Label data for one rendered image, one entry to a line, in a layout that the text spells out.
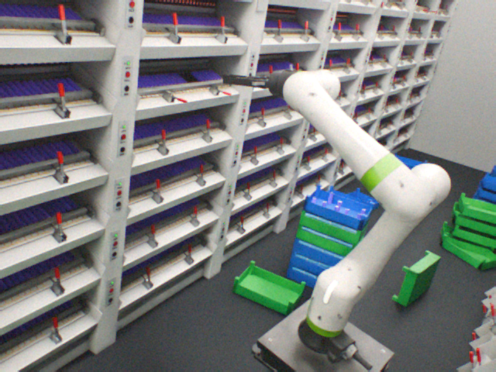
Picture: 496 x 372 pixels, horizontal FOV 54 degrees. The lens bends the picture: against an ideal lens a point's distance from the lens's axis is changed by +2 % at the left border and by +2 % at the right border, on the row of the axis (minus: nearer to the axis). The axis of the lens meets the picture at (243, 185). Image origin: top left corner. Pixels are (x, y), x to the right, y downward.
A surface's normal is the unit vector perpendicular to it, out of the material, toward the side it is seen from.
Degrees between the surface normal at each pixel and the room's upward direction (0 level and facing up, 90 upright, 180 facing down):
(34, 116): 20
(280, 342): 5
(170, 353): 0
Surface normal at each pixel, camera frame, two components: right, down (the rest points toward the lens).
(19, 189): 0.44, -0.72
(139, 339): 0.17, -0.90
